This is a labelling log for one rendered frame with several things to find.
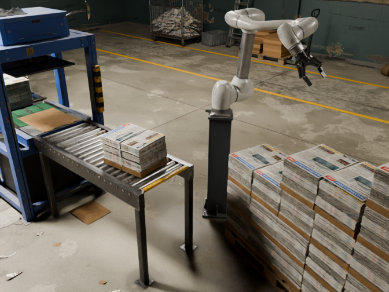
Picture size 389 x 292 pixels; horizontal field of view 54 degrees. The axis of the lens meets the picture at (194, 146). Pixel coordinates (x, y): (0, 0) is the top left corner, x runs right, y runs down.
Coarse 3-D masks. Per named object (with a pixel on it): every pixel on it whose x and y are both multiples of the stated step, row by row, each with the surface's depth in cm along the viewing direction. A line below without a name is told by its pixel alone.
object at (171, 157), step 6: (84, 120) 359; (90, 120) 359; (102, 126) 346; (168, 156) 296; (174, 156) 296; (180, 162) 288; (186, 162) 288; (192, 168) 285; (180, 174) 292; (186, 174) 287; (192, 174) 288
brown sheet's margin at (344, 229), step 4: (316, 208) 226; (316, 212) 227; (320, 212) 224; (324, 212) 221; (324, 216) 222; (328, 216) 219; (328, 220) 220; (332, 220) 217; (336, 220) 214; (336, 224) 215; (340, 224) 212; (340, 228) 213; (344, 228) 210; (348, 228) 208; (344, 232) 211; (348, 232) 208; (352, 232) 206; (356, 232) 206; (352, 236) 207; (356, 236) 208
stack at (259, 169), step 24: (264, 144) 309; (240, 168) 285; (264, 168) 275; (240, 192) 293; (264, 192) 267; (240, 216) 302; (264, 216) 273; (288, 216) 251; (312, 216) 231; (240, 240) 309; (264, 240) 281; (288, 240) 255; (336, 240) 219; (264, 264) 288; (288, 264) 261; (312, 264) 241; (336, 264) 223; (288, 288) 268; (312, 288) 246; (336, 288) 227
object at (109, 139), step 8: (120, 128) 286; (128, 128) 286; (136, 128) 287; (104, 136) 275; (112, 136) 274; (120, 136) 274; (104, 144) 277; (112, 144) 270; (104, 152) 281; (112, 152) 275; (112, 160) 279
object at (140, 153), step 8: (144, 136) 274; (152, 136) 274; (160, 136) 274; (128, 144) 263; (136, 144) 263; (144, 144) 263; (152, 144) 267; (160, 144) 275; (128, 152) 263; (136, 152) 258; (144, 152) 263; (152, 152) 268; (160, 152) 277; (128, 160) 268; (136, 160) 262; (144, 160) 264; (152, 160) 271; (160, 160) 281; (136, 168) 266; (144, 168) 266
